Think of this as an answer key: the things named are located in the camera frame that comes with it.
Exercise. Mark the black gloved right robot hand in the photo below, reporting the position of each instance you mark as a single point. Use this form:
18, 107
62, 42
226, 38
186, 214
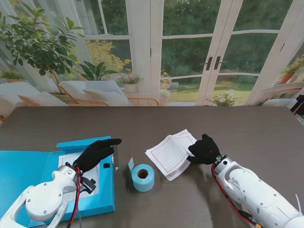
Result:
206, 152

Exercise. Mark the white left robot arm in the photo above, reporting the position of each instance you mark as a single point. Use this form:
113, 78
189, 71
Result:
42, 199

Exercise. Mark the black stand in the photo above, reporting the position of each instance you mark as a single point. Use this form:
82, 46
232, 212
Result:
298, 104

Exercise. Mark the printed garden window backdrop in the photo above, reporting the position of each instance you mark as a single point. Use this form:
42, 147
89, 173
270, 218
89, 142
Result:
190, 47

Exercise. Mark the white red-lined paper sheet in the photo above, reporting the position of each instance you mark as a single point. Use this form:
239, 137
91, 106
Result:
168, 156
66, 159

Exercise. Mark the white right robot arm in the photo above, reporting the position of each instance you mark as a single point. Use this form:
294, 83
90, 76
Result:
256, 190

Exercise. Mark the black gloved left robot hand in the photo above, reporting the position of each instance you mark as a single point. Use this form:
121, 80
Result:
95, 154

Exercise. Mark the blue label roll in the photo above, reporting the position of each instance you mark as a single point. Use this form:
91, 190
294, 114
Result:
142, 186

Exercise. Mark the blue file box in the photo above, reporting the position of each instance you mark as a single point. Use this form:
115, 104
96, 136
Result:
23, 166

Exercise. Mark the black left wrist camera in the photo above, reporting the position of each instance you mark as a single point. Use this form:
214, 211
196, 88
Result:
88, 185

